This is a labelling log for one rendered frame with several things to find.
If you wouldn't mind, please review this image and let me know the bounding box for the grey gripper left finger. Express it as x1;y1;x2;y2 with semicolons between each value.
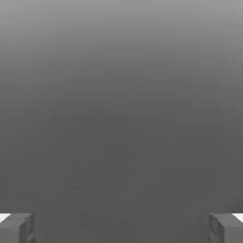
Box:
0;213;36;243

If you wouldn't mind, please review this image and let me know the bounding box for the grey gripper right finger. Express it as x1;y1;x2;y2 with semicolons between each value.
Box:
208;213;243;243

